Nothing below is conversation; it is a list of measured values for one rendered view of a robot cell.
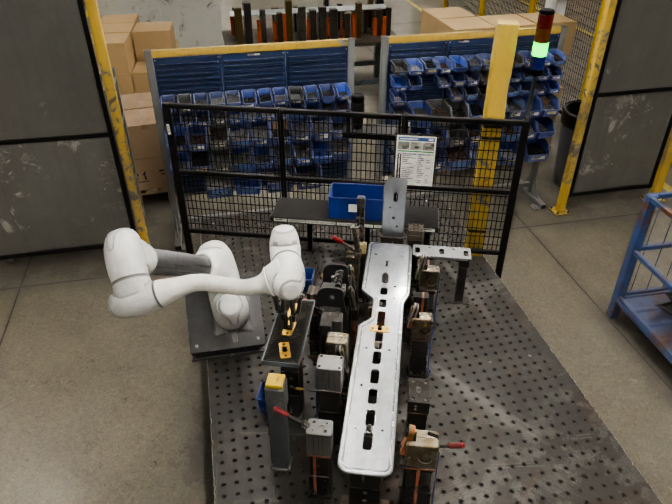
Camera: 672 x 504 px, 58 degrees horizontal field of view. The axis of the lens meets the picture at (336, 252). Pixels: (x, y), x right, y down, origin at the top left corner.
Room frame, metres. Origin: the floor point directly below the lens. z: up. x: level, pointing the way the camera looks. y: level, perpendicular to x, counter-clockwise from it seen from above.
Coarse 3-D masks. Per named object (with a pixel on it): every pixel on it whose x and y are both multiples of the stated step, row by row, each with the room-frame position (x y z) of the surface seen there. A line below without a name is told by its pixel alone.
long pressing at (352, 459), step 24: (384, 264) 2.40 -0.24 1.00; (408, 264) 2.40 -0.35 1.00; (408, 288) 2.22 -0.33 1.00; (360, 336) 1.89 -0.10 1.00; (384, 336) 1.89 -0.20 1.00; (360, 360) 1.75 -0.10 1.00; (384, 360) 1.75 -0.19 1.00; (360, 384) 1.62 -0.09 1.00; (384, 384) 1.62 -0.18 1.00; (360, 408) 1.50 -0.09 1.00; (384, 408) 1.50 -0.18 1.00; (360, 432) 1.40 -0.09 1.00; (384, 432) 1.40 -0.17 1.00; (360, 456) 1.30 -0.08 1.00; (384, 456) 1.30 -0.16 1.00
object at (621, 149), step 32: (608, 0) 4.57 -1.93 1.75; (640, 0) 4.63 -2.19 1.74; (608, 32) 4.56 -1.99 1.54; (640, 32) 4.65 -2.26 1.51; (608, 64) 4.61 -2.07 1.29; (640, 64) 4.67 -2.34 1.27; (608, 96) 4.63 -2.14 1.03; (640, 96) 4.70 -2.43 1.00; (576, 128) 4.59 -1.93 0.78; (608, 128) 4.66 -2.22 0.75; (640, 128) 4.73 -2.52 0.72; (576, 160) 4.58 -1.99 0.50; (608, 160) 4.68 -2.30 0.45; (640, 160) 4.76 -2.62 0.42; (576, 192) 4.63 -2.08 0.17
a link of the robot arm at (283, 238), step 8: (272, 232) 1.75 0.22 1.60; (280, 232) 1.73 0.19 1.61; (288, 232) 1.73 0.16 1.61; (296, 232) 1.76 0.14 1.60; (272, 240) 1.73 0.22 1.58; (280, 240) 1.71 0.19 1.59; (288, 240) 1.71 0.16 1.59; (296, 240) 1.73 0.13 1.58; (272, 248) 1.71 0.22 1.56; (280, 248) 1.70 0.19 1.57; (288, 248) 1.70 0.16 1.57; (296, 248) 1.71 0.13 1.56; (272, 256) 1.69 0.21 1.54
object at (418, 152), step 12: (396, 144) 2.94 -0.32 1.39; (408, 144) 2.93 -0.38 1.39; (420, 144) 2.92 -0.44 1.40; (432, 144) 2.91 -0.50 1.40; (396, 156) 2.94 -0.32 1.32; (408, 156) 2.93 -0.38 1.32; (420, 156) 2.92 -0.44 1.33; (432, 156) 2.91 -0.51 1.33; (396, 168) 2.94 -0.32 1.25; (408, 168) 2.93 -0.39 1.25; (420, 168) 2.92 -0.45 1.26; (432, 168) 2.91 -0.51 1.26; (408, 180) 2.93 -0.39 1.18; (420, 180) 2.92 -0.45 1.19; (432, 180) 2.91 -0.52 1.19
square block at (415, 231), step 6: (408, 228) 2.64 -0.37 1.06; (414, 228) 2.64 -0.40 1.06; (420, 228) 2.64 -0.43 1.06; (408, 234) 2.62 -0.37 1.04; (414, 234) 2.61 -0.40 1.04; (420, 234) 2.61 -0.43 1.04; (408, 240) 2.62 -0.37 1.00; (414, 240) 2.61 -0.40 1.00; (420, 240) 2.61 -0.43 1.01; (414, 258) 2.62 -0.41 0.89; (414, 264) 2.64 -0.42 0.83; (414, 270) 2.64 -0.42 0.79; (414, 276) 2.64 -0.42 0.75; (414, 282) 2.61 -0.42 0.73
